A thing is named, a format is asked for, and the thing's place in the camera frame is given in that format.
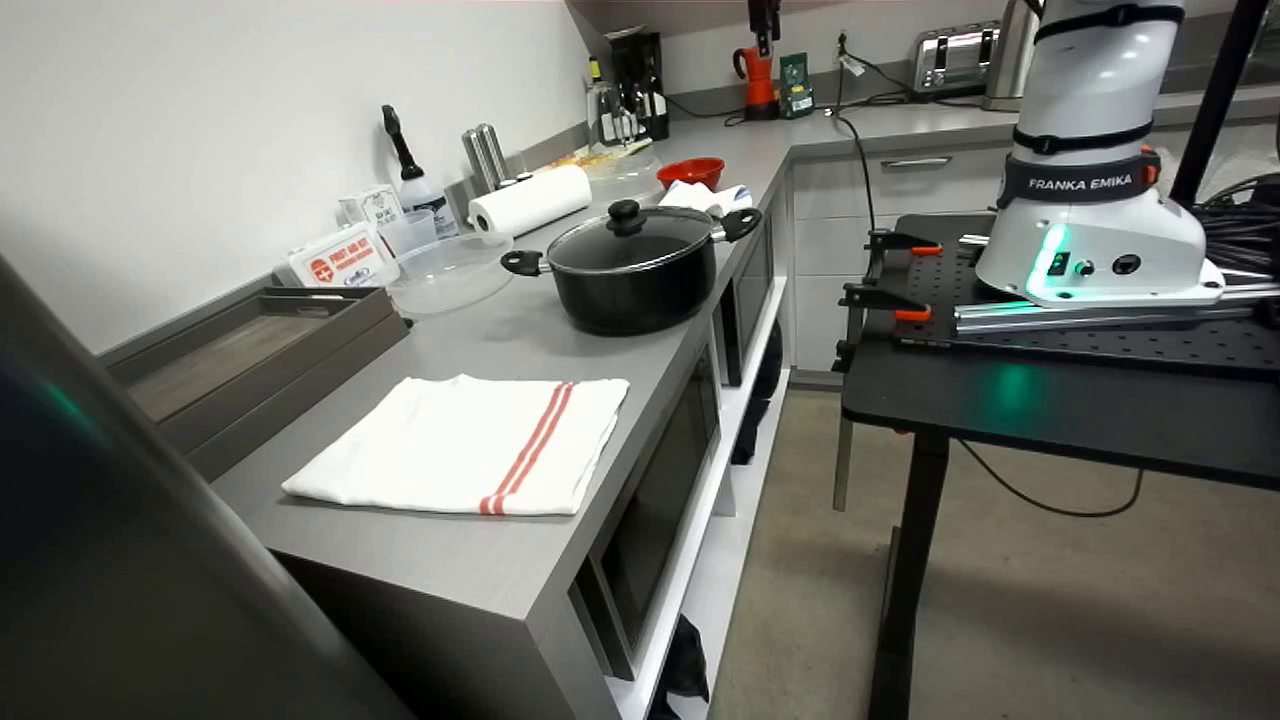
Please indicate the glass pot lid black knob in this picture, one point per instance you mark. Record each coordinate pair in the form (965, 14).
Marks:
(624, 236)

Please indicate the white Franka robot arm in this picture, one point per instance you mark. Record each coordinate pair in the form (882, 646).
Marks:
(1094, 81)

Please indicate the black cooking pot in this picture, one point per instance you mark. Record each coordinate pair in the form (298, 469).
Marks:
(628, 301)

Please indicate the gray counter cabinet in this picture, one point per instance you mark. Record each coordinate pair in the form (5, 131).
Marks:
(441, 604)

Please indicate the black steel microwave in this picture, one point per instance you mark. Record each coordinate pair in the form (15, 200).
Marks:
(747, 301)
(660, 495)

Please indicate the crumpled white cloth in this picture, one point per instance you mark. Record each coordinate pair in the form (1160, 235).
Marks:
(706, 198)

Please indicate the white paper towel roll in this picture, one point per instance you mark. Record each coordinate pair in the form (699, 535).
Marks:
(531, 200)

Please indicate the red bowl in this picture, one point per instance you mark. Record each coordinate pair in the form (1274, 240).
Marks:
(688, 173)

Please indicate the white red striped dish towel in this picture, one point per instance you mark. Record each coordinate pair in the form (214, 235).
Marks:
(460, 442)

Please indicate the pale yellow board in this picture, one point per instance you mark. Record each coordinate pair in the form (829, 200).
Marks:
(600, 157)

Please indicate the clear round plate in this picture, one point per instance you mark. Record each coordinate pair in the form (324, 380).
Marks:
(444, 280)

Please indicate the black orange clamp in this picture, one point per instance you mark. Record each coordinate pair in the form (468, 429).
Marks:
(906, 244)
(885, 305)

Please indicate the steel cylinder grinder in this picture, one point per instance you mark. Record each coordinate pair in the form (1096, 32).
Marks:
(478, 157)

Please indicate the clear spray bottle black trigger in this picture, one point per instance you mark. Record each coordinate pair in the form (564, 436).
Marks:
(417, 200)

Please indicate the black coffee maker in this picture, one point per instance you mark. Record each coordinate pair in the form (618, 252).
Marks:
(636, 81)

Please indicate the red kettle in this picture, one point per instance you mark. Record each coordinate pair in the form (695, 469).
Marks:
(757, 81)

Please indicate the clear plastic container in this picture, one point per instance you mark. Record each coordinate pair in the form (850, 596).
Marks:
(372, 218)

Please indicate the green box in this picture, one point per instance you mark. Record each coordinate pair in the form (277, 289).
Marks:
(796, 85)

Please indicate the white red sign card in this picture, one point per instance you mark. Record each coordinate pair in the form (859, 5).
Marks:
(340, 258)

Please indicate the gray metal tray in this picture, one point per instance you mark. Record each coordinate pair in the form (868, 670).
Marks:
(253, 367)

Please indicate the black robot table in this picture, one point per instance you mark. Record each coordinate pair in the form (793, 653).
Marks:
(1065, 402)

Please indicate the silver toaster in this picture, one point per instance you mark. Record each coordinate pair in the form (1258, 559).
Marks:
(959, 62)

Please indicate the steel thermos jug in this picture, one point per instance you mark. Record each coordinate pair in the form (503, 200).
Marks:
(1012, 53)

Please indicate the dark refrigerator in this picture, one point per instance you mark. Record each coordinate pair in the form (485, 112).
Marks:
(122, 585)

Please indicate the aluminium rail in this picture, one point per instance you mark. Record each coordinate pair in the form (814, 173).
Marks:
(1105, 309)

